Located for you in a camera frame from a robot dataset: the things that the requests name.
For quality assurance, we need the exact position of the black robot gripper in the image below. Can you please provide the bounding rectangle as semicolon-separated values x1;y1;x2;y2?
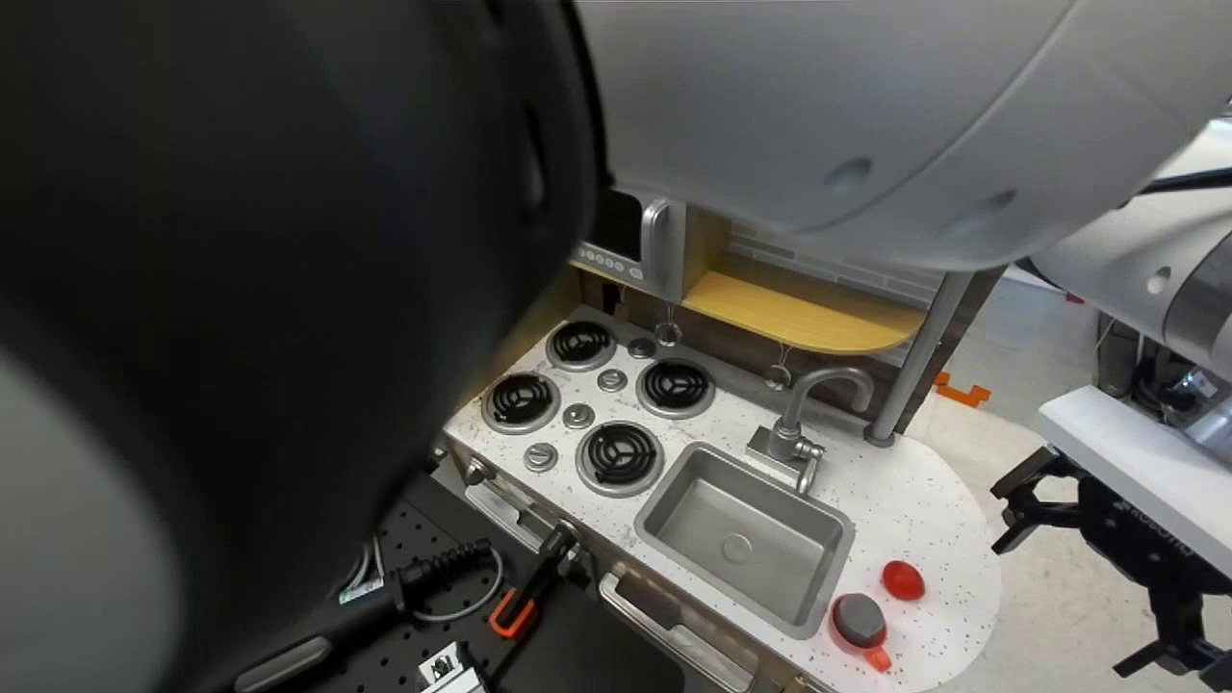
985;445;1232;687

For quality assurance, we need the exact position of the red round toy disc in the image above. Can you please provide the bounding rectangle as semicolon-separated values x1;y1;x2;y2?
878;556;931;608

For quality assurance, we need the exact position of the orange toy cup grey lid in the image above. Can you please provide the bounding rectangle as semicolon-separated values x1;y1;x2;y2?
829;590;899;679

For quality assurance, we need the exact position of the wooden toy kitchen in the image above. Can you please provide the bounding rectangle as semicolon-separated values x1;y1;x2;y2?
428;191;1010;693

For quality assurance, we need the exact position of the grey toy faucet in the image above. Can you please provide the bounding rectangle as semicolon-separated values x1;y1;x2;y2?
743;361;882;500

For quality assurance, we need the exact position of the grey toy sink basin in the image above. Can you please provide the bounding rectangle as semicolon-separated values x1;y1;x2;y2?
637;445;859;642

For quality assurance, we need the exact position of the black toy stove burner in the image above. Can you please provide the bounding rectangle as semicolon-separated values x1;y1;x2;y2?
482;369;565;437
637;355;719;424
546;318;620;375
573;416;669;500

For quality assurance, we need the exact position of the orange plastic floor piece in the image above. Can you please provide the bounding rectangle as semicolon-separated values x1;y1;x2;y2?
931;369;995;411

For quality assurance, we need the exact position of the grey kitchen support pole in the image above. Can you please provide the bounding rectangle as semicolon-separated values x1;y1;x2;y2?
861;266;1012;452

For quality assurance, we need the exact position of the black orange bar clamp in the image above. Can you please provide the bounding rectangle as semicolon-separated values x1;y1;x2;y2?
485;516;587;647

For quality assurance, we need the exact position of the black perforated mounting board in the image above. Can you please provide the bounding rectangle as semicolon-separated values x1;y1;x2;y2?
228;475;696;693

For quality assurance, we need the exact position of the white black printed sticker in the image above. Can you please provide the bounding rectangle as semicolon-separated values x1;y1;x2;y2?
416;647;479;693

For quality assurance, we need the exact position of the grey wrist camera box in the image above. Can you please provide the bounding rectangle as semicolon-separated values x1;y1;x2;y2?
1033;386;1232;587

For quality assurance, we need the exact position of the thin black cable loop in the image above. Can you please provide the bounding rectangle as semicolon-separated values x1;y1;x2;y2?
393;542;511;632

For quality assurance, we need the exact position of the black tool handle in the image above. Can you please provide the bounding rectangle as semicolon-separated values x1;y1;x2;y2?
228;577;408;693

